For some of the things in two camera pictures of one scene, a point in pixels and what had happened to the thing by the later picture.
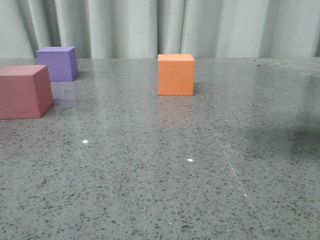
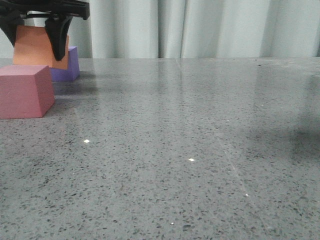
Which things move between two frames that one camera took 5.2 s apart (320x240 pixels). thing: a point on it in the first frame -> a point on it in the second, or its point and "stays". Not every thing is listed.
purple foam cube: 61,61 stays
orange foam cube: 176,74 -> 32,47
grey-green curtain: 114,29 stays
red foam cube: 25,91 stays
